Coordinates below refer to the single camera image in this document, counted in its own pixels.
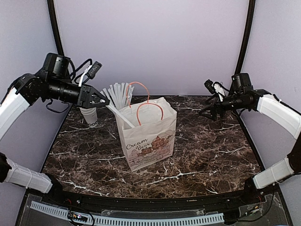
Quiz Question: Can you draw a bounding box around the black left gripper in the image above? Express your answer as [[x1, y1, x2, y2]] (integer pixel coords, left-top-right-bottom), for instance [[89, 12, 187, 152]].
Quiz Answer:
[[46, 76, 110, 108]]

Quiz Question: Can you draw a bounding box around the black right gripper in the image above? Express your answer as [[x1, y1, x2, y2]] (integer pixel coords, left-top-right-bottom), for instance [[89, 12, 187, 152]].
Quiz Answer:
[[199, 93, 248, 121]]

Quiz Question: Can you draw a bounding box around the single white straw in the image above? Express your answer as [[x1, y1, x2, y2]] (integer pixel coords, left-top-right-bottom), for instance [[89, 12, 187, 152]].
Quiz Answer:
[[106, 105, 135, 128]]

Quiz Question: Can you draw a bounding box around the white paper takeout bag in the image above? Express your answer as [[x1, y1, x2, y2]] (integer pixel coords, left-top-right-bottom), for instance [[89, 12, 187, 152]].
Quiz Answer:
[[114, 81, 177, 172]]

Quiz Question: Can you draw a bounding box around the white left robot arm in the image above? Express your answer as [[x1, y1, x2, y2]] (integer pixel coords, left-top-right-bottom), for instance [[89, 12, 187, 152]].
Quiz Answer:
[[0, 66, 110, 205]]

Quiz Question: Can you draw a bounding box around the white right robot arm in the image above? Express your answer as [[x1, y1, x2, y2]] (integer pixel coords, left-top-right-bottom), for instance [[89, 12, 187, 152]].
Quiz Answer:
[[200, 80, 301, 204]]

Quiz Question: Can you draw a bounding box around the stack of white paper cups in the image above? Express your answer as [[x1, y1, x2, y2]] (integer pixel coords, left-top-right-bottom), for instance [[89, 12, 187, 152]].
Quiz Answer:
[[80, 107, 98, 128]]

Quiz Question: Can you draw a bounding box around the bundle of white wrapped straws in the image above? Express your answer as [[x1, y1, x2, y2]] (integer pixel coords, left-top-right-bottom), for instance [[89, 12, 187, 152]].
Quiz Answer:
[[100, 82, 135, 110]]

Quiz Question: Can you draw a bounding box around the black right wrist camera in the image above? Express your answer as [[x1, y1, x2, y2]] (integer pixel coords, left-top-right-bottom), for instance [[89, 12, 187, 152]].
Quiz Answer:
[[231, 73, 253, 94]]

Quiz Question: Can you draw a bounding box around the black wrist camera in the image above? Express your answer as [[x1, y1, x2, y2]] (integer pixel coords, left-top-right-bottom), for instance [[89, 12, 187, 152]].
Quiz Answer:
[[231, 73, 253, 94], [42, 53, 70, 79]]

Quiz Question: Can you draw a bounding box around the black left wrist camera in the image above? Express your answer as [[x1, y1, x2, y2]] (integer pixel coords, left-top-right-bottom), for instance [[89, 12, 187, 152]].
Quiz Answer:
[[42, 53, 70, 79]]

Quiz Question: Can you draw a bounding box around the black left frame post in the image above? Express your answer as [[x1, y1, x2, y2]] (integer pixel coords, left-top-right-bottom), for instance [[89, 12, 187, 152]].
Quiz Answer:
[[47, 0, 64, 56]]

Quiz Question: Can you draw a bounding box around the black frame post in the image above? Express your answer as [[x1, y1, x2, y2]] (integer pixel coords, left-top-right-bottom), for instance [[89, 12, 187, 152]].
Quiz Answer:
[[47, 0, 64, 56], [234, 0, 256, 74]]

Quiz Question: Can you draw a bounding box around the black table front rail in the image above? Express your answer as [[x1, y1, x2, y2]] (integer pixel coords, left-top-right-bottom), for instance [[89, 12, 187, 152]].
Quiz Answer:
[[27, 180, 278, 213]]

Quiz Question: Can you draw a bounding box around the black right frame post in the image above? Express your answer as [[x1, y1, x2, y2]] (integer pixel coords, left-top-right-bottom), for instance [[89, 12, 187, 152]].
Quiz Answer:
[[234, 0, 256, 74]]

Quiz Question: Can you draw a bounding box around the white slotted cable duct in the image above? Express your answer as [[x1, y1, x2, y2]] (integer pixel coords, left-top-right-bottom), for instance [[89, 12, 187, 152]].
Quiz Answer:
[[30, 201, 224, 226]]

